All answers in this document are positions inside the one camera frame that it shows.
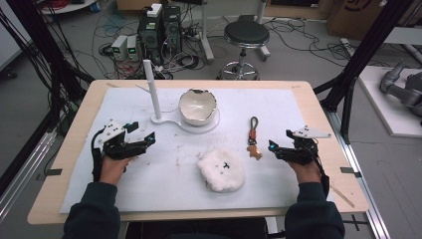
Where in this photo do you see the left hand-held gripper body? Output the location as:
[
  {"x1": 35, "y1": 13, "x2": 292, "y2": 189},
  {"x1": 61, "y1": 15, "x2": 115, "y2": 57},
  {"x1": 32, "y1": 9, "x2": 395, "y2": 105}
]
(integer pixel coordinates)
[{"x1": 98, "y1": 119, "x2": 148, "y2": 161}]

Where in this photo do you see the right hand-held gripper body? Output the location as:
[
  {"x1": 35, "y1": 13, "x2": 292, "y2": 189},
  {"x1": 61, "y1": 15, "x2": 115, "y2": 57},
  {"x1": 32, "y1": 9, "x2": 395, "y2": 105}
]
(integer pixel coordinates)
[{"x1": 277, "y1": 124, "x2": 332, "y2": 166}]

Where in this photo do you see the person's right hand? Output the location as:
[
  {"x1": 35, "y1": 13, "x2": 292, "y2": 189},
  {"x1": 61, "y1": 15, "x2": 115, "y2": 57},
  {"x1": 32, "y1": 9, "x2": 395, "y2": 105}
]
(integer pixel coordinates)
[{"x1": 288, "y1": 159, "x2": 322, "y2": 185}]

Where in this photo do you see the person's left hand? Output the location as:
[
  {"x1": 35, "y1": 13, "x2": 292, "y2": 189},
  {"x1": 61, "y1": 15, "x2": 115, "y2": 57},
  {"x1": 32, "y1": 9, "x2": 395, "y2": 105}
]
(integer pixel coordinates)
[{"x1": 99, "y1": 154, "x2": 134, "y2": 187}]

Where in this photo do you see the white stand with pole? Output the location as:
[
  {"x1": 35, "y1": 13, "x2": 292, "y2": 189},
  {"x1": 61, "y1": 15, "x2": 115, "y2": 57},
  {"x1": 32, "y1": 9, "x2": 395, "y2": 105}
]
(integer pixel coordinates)
[{"x1": 134, "y1": 59, "x2": 221, "y2": 135}]

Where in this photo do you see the light wooden table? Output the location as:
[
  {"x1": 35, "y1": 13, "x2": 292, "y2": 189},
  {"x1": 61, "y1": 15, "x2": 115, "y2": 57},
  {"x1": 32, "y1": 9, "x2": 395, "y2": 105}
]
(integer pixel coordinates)
[{"x1": 27, "y1": 79, "x2": 370, "y2": 226}]

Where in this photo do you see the white table mat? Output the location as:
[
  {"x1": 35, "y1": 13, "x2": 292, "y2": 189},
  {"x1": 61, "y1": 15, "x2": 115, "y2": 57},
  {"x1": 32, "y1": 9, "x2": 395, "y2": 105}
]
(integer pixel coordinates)
[{"x1": 59, "y1": 87, "x2": 335, "y2": 215}]

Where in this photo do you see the white eggshell-shaped bowl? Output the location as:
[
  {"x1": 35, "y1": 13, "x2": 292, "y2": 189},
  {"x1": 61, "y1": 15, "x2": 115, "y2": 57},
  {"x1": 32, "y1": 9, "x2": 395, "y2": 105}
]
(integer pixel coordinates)
[{"x1": 178, "y1": 88, "x2": 219, "y2": 127}]

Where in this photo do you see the white fluffy plush pouch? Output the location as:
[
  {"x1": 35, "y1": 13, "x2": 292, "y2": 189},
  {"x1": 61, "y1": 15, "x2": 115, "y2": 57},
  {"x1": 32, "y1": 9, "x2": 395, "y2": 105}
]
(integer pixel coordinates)
[{"x1": 196, "y1": 148, "x2": 247, "y2": 193}]

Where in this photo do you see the thin wooden stick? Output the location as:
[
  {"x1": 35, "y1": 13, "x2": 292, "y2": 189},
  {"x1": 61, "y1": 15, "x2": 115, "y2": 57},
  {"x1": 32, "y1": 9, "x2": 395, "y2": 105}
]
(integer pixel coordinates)
[{"x1": 330, "y1": 184, "x2": 356, "y2": 209}]

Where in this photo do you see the grey bench power supply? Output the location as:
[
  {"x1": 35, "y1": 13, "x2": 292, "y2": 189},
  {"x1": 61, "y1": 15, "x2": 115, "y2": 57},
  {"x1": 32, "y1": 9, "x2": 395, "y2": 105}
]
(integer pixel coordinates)
[
  {"x1": 125, "y1": 35, "x2": 139, "y2": 62},
  {"x1": 110, "y1": 34, "x2": 129, "y2": 62}
]

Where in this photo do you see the white platform board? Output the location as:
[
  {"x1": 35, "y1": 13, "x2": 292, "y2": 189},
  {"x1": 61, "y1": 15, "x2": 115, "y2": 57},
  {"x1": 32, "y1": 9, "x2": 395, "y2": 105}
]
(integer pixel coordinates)
[{"x1": 357, "y1": 65, "x2": 422, "y2": 139}]

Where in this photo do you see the black computer tower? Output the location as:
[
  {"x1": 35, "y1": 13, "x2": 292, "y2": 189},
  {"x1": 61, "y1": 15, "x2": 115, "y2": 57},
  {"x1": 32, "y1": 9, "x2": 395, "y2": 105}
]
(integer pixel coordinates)
[
  {"x1": 161, "y1": 4, "x2": 183, "y2": 55},
  {"x1": 136, "y1": 9, "x2": 164, "y2": 66}
]

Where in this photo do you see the white desk leg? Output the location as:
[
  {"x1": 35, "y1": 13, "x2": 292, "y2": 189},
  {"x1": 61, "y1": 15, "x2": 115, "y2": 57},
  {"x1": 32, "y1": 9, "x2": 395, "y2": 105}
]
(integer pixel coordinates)
[
  {"x1": 256, "y1": 0, "x2": 273, "y2": 63},
  {"x1": 198, "y1": 0, "x2": 216, "y2": 64}
]

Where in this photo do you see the person's dark lap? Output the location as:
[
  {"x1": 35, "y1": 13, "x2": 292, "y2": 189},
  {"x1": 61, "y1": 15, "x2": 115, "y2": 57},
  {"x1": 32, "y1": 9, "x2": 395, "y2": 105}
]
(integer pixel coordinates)
[{"x1": 124, "y1": 216, "x2": 269, "y2": 239}]

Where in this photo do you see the black round stool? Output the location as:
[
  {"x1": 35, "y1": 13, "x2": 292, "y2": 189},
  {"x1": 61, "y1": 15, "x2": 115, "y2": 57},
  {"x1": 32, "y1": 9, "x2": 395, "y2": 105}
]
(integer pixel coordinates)
[{"x1": 216, "y1": 19, "x2": 272, "y2": 81}]

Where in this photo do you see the cardboard box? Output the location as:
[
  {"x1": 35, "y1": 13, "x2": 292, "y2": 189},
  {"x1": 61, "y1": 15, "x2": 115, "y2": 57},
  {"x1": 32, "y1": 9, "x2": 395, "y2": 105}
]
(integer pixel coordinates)
[{"x1": 325, "y1": 0, "x2": 422, "y2": 42}]

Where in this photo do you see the left hand-held gripper black cable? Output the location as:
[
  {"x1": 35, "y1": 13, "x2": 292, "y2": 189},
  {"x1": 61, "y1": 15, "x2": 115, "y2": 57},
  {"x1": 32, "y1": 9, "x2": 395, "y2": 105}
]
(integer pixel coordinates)
[{"x1": 91, "y1": 128, "x2": 105, "y2": 183}]

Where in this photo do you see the hand-held gripper black cable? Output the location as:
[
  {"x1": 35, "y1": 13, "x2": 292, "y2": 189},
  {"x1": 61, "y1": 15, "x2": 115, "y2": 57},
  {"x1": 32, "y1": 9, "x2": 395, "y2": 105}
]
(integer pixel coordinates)
[
  {"x1": 91, "y1": 128, "x2": 105, "y2": 183},
  {"x1": 307, "y1": 142, "x2": 331, "y2": 199}
]

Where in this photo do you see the gingerbread man keychain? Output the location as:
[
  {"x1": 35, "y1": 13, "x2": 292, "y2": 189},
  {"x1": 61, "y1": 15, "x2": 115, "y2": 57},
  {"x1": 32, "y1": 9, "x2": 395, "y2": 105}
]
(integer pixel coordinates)
[{"x1": 246, "y1": 116, "x2": 264, "y2": 161}]

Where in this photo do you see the right hand-held gripper black cable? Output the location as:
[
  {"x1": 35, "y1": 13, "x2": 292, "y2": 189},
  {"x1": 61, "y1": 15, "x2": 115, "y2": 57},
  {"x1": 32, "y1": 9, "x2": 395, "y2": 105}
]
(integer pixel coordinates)
[{"x1": 307, "y1": 142, "x2": 331, "y2": 199}]

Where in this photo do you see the aluminium rail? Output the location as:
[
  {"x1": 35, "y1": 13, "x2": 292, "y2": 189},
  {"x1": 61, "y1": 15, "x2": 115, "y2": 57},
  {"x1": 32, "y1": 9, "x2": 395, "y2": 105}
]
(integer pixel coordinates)
[
  {"x1": 323, "y1": 109, "x2": 393, "y2": 239},
  {"x1": 0, "y1": 129, "x2": 58, "y2": 223}
]

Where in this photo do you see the tangle of floor cables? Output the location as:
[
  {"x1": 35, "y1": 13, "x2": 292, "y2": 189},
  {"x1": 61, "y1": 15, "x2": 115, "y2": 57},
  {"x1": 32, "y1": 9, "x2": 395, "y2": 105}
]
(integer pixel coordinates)
[{"x1": 92, "y1": 6, "x2": 392, "y2": 81}]

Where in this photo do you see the black metal frame post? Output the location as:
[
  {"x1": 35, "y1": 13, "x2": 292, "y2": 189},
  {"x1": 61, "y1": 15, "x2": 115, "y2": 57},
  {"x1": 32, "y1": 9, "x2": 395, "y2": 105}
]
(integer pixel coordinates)
[
  {"x1": 5, "y1": 0, "x2": 96, "y2": 137},
  {"x1": 313, "y1": 0, "x2": 416, "y2": 145}
]

